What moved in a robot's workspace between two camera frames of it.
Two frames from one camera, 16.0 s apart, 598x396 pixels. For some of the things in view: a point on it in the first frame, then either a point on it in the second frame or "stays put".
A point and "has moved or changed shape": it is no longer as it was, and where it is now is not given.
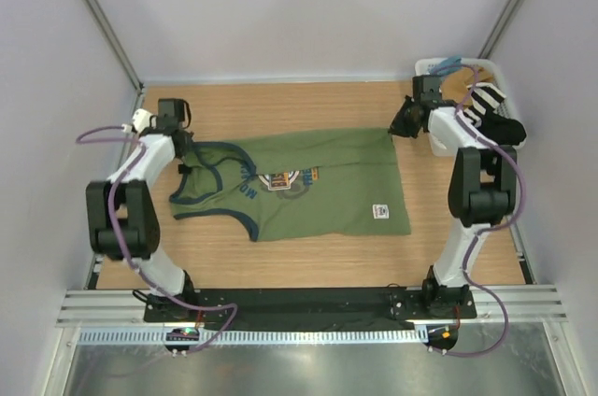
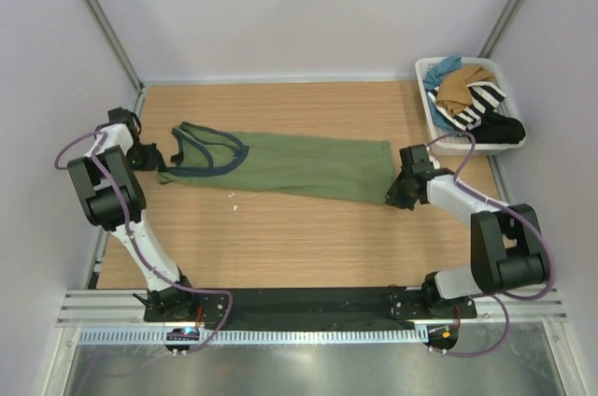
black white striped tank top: (484, 97) stays put
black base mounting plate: (334, 308) stays put
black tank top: (502, 130) stays put
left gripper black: (182, 154) to (155, 162)
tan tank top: (455, 83) stays put
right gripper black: (399, 126) to (395, 198)
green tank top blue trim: (314, 185) has moved or changed shape
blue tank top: (446, 66) stays put
